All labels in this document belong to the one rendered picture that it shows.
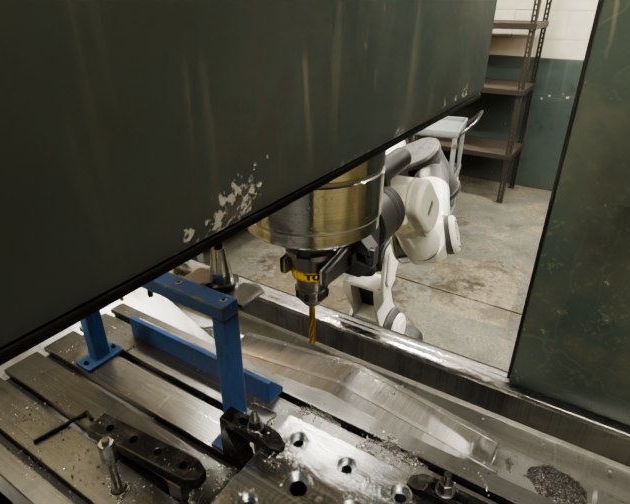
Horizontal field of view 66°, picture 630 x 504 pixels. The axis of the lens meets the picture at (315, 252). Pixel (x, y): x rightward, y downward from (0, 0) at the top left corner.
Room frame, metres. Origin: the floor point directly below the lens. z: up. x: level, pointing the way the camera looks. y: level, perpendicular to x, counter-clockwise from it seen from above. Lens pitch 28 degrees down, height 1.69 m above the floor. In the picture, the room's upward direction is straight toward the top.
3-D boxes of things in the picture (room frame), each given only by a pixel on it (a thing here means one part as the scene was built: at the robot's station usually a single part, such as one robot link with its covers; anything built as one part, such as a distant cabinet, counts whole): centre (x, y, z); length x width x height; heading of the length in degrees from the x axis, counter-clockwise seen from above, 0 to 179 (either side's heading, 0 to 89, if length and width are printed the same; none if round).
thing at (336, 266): (0.51, -0.03, 1.40); 0.06 x 0.02 x 0.03; 148
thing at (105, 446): (0.57, 0.35, 0.96); 0.03 x 0.03 x 0.13
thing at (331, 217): (0.52, 0.00, 1.52); 0.16 x 0.16 x 0.12
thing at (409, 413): (0.96, -0.04, 0.70); 0.90 x 0.30 x 0.16; 58
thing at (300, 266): (0.51, 0.00, 1.41); 0.05 x 0.05 x 0.03
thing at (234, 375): (0.70, 0.16, 1.05); 0.10 x 0.05 x 0.30; 148
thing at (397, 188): (0.70, -0.10, 1.42); 0.11 x 0.11 x 0.11; 58
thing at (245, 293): (0.74, 0.13, 1.21); 0.07 x 0.05 x 0.01; 148
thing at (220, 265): (0.77, 0.17, 1.26); 0.04 x 0.04 x 0.07
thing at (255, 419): (0.62, 0.11, 0.97); 0.13 x 0.03 x 0.15; 58
